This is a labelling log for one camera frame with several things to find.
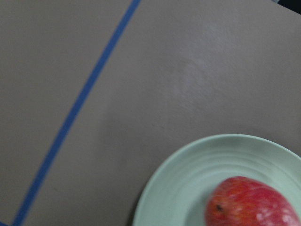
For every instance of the green plate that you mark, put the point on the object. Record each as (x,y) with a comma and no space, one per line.
(177,193)

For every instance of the red pomegranate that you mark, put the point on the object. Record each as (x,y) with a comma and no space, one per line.
(241,201)

